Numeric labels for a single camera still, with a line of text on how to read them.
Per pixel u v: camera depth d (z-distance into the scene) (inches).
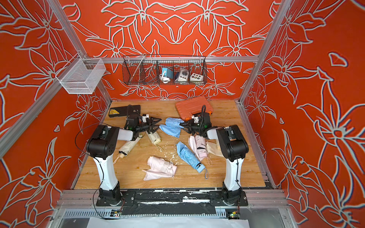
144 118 36.1
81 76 35.7
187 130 36.1
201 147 34.9
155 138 36.3
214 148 35.5
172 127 38.6
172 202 28.7
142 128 33.8
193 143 35.6
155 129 37.2
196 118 37.2
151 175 30.6
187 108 42.6
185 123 36.5
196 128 34.4
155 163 32.1
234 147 21.0
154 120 35.2
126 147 35.0
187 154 33.3
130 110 43.2
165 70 32.8
